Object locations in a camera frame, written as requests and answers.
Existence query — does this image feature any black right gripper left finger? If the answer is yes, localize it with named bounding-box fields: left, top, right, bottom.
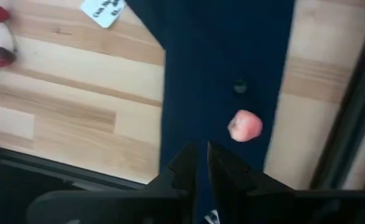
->
left=26, top=142, right=199, bottom=224

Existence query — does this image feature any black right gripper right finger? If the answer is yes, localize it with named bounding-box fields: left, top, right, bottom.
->
left=206, top=140, right=365, bottom=224

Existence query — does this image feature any dark red cherry toy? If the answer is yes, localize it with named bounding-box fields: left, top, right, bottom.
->
left=0, top=45, right=17, bottom=83

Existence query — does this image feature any pink peach toy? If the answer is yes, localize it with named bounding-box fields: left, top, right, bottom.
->
left=227, top=109, right=264, bottom=143

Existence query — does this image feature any small black berry toy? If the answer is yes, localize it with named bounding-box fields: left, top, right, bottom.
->
left=233, top=79, right=248, bottom=94

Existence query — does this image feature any white paper label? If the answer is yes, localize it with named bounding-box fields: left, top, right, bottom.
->
left=80, top=0, right=127, bottom=29

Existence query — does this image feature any navy blue cloth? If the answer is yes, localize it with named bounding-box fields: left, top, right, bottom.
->
left=124, top=0, right=297, bottom=224

